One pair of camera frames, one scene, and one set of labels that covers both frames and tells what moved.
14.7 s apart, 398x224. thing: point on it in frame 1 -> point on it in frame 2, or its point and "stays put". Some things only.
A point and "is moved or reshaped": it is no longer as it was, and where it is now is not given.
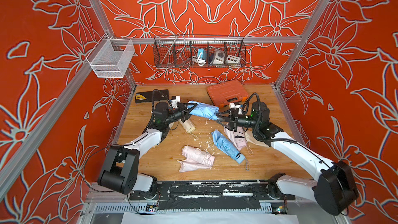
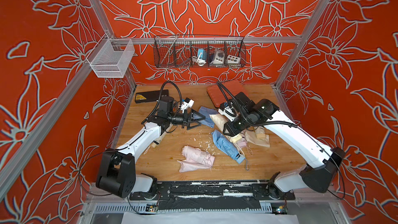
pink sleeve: x=187 y=166 stays put
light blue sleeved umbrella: x=203 y=110 is moved or reshaped
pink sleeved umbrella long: x=194 y=154 stays put
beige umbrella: x=250 y=138 stays put
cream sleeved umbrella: x=189 y=127 is moved or reshaped
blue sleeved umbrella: x=227 y=147 stays put
